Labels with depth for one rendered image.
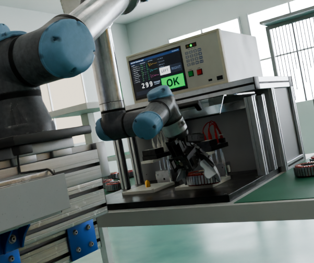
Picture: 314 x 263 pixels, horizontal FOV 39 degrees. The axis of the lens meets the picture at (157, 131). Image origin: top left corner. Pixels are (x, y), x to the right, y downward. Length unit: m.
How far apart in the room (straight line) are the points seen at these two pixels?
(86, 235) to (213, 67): 0.84
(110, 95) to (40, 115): 0.34
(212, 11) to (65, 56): 7.88
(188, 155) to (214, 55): 0.48
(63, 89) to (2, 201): 7.14
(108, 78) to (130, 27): 8.41
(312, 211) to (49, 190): 0.67
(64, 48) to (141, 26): 8.64
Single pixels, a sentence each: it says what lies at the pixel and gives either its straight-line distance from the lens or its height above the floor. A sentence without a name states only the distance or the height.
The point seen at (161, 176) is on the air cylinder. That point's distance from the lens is 1.84.
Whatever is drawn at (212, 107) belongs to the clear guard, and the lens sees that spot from 1.41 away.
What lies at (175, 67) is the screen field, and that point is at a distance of 1.77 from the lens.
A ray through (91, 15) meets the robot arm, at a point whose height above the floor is 1.28.
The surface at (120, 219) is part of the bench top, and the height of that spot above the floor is 0.72.
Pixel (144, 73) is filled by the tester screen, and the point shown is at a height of 1.23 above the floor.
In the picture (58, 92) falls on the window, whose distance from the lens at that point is 7.80.
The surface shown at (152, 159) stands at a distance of 1.76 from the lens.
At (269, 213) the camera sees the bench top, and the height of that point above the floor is 0.72.
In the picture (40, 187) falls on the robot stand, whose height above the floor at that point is 0.93.
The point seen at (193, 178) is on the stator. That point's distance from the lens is 1.44.
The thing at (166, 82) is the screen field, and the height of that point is 1.17.
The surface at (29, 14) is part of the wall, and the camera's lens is 7.86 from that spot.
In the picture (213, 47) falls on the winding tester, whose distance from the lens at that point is 1.70.
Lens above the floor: 1.00
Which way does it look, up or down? level
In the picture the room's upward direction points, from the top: 11 degrees counter-clockwise
